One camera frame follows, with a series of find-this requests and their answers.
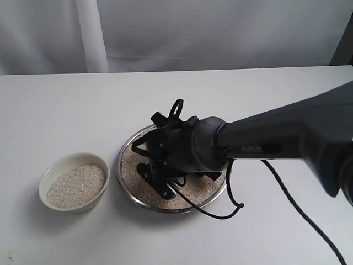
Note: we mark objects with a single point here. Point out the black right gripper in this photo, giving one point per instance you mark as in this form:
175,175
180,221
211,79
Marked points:
185,148

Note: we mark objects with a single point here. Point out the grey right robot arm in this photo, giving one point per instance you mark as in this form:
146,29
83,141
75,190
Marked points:
317,130

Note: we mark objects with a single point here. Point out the cream ceramic bowl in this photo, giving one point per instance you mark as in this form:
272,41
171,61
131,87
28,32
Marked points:
64,165

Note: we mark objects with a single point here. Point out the round metal tray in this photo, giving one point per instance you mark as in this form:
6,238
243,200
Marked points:
124,154

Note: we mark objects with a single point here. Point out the white backdrop curtain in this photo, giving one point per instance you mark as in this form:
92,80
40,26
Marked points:
47,37

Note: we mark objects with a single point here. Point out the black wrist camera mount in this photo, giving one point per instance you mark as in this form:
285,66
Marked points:
160,187

